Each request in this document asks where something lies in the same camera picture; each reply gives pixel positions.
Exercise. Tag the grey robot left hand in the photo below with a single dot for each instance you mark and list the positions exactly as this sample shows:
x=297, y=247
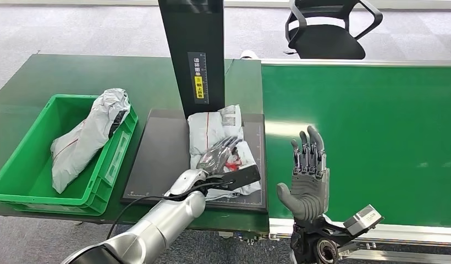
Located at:
x=218, y=156

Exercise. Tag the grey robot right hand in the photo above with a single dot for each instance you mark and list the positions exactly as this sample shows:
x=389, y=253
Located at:
x=311, y=193

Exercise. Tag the white package with red print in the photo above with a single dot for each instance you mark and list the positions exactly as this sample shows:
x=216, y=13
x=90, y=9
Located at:
x=205, y=135

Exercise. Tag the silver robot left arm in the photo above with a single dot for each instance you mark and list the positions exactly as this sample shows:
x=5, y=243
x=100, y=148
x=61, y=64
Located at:
x=163, y=222

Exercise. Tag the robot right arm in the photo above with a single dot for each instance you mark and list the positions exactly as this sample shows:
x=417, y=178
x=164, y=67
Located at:
x=313, y=242

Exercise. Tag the black inbound scanner machine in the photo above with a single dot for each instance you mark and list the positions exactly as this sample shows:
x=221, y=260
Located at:
x=160, y=156

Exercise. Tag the green conveyor belt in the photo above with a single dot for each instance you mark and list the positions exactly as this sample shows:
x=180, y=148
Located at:
x=375, y=120

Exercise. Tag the grey package with black patch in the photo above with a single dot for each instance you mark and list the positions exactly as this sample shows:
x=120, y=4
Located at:
x=87, y=138

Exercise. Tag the white round object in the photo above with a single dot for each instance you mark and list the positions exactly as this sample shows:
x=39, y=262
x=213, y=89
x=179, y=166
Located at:
x=248, y=54

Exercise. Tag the black office chair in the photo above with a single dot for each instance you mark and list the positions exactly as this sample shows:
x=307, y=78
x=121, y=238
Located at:
x=325, y=42

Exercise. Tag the green plastic bin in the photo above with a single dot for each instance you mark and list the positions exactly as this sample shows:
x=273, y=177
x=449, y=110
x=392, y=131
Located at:
x=32, y=171

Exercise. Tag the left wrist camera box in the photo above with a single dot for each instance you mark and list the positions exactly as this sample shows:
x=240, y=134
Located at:
x=245, y=176

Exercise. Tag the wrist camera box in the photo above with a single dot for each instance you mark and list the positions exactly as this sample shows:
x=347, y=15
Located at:
x=245, y=176
x=364, y=218

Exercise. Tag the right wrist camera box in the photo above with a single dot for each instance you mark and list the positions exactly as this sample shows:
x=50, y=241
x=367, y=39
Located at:
x=364, y=218

